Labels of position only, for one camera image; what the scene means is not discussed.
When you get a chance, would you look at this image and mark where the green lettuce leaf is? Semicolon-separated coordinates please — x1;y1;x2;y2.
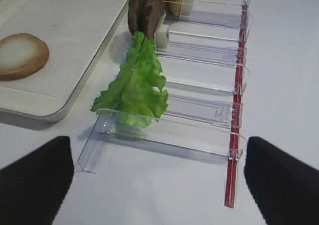
90;31;168;127

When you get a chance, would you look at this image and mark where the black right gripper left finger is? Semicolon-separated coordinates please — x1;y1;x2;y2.
0;136;74;225

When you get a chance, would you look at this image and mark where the right brown meat patty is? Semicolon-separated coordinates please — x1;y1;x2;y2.
138;0;164;39

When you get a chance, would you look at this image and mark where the cut bread bun slice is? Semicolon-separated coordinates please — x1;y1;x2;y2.
0;33;50;81

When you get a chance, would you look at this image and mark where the left brown meat patty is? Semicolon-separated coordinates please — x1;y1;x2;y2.
128;0;146;36

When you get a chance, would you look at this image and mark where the cream metal baking tray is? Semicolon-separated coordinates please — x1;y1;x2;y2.
0;0;128;122

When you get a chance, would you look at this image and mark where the right clear acrylic rack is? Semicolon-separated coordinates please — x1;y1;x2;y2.
76;0;251;173

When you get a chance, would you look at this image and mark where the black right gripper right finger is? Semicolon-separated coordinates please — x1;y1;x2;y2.
244;136;319;225

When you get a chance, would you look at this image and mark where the brown meat patty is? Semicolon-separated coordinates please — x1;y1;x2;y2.
138;0;164;39
128;0;146;36

